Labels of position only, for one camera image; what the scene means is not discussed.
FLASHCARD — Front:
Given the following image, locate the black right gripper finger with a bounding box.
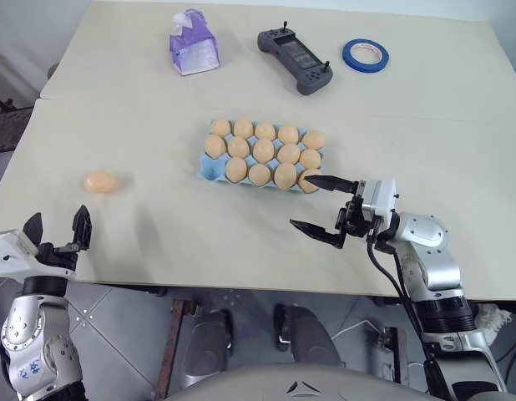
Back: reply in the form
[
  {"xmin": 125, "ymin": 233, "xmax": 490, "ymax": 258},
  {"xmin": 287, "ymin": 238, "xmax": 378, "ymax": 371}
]
[
  {"xmin": 289, "ymin": 217, "xmax": 347, "ymax": 249},
  {"xmin": 304, "ymin": 175, "xmax": 360, "ymax": 195}
]

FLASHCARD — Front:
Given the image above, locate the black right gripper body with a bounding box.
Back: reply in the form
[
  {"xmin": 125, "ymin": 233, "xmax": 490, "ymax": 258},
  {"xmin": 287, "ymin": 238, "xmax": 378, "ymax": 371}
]
[{"xmin": 334, "ymin": 180, "xmax": 383, "ymax": 242}]

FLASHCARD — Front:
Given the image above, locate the white floor cable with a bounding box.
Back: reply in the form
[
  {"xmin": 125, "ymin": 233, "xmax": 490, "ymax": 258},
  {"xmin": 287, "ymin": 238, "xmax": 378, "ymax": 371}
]
[{"xmin": 331, "ymin": 318, "xmax": 381, "ymax": 340}]

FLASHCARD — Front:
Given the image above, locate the dark rounded foot shape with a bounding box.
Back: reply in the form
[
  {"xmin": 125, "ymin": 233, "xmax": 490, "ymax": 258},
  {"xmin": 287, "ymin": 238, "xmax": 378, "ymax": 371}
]
[
  {"xmin": 185, "ymin": 308, "xmax": 235, "ymax": 378},
  {"xmin": 273, "ymin": 303, "xmax": 343, "ymax": 373}
]

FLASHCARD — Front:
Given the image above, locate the blue tape roll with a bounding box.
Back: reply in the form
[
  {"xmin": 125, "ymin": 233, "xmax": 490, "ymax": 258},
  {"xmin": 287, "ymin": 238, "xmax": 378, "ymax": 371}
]
[{"xmin": 341, "ymin": 38, "xmax": 391, "ymax": 76}]

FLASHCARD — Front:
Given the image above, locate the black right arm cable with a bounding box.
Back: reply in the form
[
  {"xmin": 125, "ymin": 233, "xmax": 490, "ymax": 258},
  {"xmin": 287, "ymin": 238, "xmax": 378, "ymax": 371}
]
[{"xmin": 365, "ymin": 216, "xmax": 451, "ymax": 398}]

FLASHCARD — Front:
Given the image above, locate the dark metal frame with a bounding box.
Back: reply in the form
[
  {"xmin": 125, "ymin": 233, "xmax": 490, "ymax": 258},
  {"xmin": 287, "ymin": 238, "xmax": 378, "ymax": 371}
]
[{"xmin": 0, "ymin": 92, "xmax": 34, "ymax": 156}]

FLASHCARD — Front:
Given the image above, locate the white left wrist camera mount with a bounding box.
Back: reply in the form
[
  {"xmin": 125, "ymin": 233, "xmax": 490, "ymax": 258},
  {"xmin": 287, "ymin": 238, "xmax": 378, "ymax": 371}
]
[{"xmin": 0, "ymin": 231, "xmax": 40, "ymax": 273}]

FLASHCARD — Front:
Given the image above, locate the white crumpled cloth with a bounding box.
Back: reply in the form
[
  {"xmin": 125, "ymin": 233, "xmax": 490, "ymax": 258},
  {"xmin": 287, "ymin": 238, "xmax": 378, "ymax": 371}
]
[{"xmin": 469, "ymin": 302, "xmax": 514, "ymax": 344}]

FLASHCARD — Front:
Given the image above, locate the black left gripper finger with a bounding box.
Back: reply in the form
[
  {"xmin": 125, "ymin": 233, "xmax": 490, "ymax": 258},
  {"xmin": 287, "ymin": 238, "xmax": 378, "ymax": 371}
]
[
  {"xmin": 23, "ymin": 211, "xmax": 44, "ymax": 248},
  {"xmin": 57, "ymin": 204, "xmax": 94, "ymax": 254}
]

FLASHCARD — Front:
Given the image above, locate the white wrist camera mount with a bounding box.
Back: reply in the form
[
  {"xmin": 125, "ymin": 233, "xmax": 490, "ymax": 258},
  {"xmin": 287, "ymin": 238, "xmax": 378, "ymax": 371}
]
[
  {"xmin": 362, "ymin": 179, "xmax": 400, "ymax": 219},
  {"xmin": 0, "ymin": 231, "xmax": 40, "ymax": 273}
]

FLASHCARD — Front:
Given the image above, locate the rusty metal table leg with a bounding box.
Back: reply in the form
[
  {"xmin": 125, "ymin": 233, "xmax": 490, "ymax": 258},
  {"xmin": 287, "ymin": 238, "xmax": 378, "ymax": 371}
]
[
  {"xmin": 380, "ymin": 327, "xmax": 410, "ymax": 384},
  {"xmin": 154, "ymin": 297, "xmax": 188, "ymax": 401}
]

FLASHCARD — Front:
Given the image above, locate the purple tissue pack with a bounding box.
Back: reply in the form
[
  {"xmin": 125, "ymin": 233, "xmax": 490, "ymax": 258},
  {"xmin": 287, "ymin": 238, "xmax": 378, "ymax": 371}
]
[{"xmin": 169, "ymin": 8, "xmax": 221, "ymax": 79}]

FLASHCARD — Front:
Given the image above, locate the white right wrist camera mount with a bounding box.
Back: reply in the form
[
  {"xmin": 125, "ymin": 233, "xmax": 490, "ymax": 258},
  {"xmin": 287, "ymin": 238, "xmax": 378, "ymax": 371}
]
[{"xmin": 362, "ymin": 179, "xmax": 400, "ymax": 219}]

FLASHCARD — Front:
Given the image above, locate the blue egg carton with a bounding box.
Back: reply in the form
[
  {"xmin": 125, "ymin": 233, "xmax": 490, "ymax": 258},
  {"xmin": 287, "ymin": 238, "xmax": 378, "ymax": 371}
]
[{"xmin": 195, "ymin": 117, "xmax": 328, "ymax": 196}]

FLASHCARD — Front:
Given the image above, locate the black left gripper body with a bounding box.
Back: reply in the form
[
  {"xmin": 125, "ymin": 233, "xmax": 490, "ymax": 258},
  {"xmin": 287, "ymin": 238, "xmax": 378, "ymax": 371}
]
[{"xmin": 33, "ymin": 241, "xmax": 82, "ymax": 280}]

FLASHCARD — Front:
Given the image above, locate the grey handheld remote controller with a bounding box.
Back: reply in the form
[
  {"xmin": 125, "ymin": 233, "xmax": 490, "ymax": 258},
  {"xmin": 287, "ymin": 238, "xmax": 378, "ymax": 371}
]
[{"xmin": 257, "ymin": 20, "xmax": 335, "ymax": 97}]

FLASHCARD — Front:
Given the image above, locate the grey robot torso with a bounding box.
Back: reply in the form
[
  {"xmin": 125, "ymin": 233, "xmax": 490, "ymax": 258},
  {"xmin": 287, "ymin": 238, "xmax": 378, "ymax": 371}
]
[{"xmin": 164, "ymin": 362, "xmax": 435, "ymax": 401}]

